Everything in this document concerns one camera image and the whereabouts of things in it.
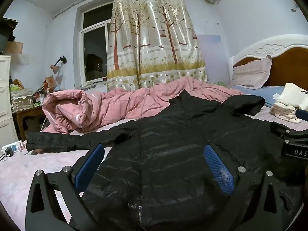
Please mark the black puffer jacket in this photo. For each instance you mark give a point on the black puffer jacket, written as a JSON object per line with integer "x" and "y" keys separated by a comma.
{"x": 168, "y": 149}

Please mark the white framed window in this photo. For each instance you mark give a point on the white framed window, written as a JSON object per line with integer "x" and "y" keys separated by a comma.
{"x": 93, "y": 50}

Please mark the stack of papers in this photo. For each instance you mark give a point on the stack of papers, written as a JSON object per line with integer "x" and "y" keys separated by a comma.
{"x": 20, "y": 98}

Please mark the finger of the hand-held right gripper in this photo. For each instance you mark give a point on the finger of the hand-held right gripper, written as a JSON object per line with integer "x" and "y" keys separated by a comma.
{"x": 279, "y": 128}
{"x": 302, "y": 115}

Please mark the cardboard box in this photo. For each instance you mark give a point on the cardboard box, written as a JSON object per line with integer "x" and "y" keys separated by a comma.
{"x": 14, "y": 48}

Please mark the wooden bedside table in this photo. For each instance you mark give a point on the wooden bedside table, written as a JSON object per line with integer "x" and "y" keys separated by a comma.
{"x": 24, "y": 115}

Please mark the white printed garment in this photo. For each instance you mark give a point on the white printed garment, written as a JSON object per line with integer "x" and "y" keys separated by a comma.
{"x": 292, "y": 95}

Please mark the white power strip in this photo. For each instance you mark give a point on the white power strip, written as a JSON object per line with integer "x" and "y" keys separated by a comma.
{"x": 15, "y": 146}

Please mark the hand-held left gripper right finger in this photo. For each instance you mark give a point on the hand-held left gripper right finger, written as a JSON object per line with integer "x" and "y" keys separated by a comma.
{"x": 219, "y": 170}

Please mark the dark bag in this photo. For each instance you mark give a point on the dark bag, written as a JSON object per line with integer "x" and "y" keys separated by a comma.
{"x": 7, "y": 28}

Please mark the green cloth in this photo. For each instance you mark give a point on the green cloth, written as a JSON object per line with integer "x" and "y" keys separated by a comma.
{"x": 220, "y": 83}

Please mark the tree print curtain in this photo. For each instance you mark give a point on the tree print curtain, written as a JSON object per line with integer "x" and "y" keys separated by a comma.
{"x": 149, "y": 41}

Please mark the pink wall lamp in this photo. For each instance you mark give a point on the pink wall lamp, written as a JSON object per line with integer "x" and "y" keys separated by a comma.
{"x": 54, "y": 68}

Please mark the white and brown headboard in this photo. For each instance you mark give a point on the white and brown headboard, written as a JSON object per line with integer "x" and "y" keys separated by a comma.
{"x": 288, "y": 67}

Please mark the pink pillow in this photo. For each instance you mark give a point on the pink pillow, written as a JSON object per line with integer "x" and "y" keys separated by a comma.
{"x": 250, "y": 74}

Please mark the pink checked duvet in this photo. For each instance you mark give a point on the pink checked duvet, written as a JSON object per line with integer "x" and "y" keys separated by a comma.
{"x": 108, "y": 105}

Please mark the bed with pink sheet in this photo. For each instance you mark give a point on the bed with pink sheet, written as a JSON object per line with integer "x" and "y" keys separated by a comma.
{"x": 48, "y": 161}

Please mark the white drawer cabinet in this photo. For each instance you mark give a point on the white drawer cabinet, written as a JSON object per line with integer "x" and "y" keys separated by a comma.
{"x": 4, "y": 96}

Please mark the black plug adapter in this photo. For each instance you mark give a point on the black plug adapter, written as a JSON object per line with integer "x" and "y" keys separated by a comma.
{"x": 9, "y": 151}

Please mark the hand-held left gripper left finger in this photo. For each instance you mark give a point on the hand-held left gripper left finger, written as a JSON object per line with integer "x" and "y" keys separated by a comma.
{"x": 89, "y": 163}

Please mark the blue flowered pillow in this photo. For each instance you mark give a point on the blue flowered pillow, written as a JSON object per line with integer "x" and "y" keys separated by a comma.
{"x": 264, "y": 93}

